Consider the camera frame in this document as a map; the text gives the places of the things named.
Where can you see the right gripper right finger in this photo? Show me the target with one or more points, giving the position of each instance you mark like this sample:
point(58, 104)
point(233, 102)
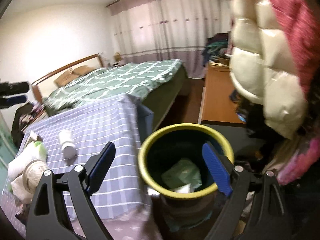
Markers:
point(268, 217)

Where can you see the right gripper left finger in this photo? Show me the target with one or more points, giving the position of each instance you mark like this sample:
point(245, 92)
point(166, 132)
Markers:
point(48, 217)

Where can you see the white paper cup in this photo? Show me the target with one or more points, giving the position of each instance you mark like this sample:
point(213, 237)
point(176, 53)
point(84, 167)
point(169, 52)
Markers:
point(32, 174)

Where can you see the yellow rimmed trash bin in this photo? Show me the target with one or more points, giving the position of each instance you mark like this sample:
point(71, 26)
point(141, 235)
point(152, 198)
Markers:
point(171, 162)

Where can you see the dark clothes on nightstand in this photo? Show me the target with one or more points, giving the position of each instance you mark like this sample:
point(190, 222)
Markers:
point(24, 116)

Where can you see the wooden bed headboard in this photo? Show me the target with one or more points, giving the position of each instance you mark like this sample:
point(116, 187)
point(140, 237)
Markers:
point(45, 85)

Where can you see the white bedside drawer cabinet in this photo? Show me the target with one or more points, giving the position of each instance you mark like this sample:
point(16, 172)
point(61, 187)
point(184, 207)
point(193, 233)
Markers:
point(35, 119)

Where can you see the glass wardrobe sliding door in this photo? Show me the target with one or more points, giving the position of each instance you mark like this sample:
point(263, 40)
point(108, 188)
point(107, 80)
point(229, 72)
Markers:
point(8, 151)

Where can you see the brown pillow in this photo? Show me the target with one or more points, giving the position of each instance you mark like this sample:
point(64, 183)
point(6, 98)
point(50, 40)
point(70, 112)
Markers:
point(65, 78)
point(83, 70)

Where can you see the white plastic bottle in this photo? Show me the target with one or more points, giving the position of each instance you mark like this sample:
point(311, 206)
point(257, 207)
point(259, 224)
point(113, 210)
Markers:
point(68, 147)

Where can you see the blue checkered tablecloth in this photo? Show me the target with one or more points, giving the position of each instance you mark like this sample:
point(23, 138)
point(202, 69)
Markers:
point(122, 201)

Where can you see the green plastic bag in bin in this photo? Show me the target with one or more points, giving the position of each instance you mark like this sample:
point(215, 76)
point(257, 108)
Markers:
point(183, 177)

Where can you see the small box on far nightstand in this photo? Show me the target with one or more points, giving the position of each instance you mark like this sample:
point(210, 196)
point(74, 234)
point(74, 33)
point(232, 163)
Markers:
point(117, 57)

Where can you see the long wooden dresser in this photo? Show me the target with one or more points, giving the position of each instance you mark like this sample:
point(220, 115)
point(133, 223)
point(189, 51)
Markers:
point(216, 107)

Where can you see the green plaid bed duvet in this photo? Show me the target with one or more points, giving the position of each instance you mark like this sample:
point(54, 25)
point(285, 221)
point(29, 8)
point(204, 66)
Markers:
point(136, 79)

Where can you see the cream puffer jacket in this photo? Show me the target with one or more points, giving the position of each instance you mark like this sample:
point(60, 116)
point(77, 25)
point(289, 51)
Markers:
point(262, 67)

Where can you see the pink white curtain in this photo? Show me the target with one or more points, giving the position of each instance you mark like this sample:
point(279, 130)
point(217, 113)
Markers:
point(155, 30)

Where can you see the pile of dark clothes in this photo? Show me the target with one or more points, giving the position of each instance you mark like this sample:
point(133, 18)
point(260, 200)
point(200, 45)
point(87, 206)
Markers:
point(214, 47)

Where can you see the red garment hanging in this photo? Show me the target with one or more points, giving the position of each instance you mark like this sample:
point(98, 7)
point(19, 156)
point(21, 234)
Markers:
point(301, 29)

